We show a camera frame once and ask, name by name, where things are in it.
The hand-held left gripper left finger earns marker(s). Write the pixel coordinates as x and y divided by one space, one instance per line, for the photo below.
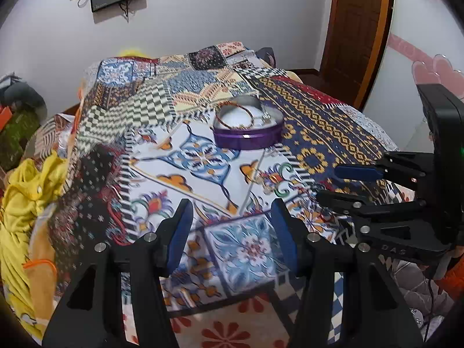
180 232

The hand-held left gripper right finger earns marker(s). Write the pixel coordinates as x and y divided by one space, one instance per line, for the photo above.
286 241

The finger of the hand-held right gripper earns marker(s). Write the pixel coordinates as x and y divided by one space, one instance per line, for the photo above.
359 172
342 200

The purple heart-shaped tin box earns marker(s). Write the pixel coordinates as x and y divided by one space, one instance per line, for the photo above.
250 138

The person's right forearm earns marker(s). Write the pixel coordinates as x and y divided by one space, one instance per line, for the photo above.
451 273

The silver jewelry piece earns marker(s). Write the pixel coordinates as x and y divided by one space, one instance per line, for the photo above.
267 116

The red floral blanket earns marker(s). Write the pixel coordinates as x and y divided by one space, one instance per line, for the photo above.
224 326

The grey quilted garment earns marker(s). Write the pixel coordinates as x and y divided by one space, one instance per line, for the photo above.
417 297

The brown wooden door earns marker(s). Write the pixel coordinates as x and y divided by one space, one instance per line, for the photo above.
353 32

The patchwork patterned blanket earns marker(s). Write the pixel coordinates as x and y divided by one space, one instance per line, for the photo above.
203 90

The yellow cloth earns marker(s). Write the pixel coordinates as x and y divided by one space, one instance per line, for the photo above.
21 210

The green patterned bag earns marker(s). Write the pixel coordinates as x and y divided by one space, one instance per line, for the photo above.
18 134

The dark grey bundle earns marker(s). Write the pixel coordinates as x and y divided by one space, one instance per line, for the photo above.
20 94

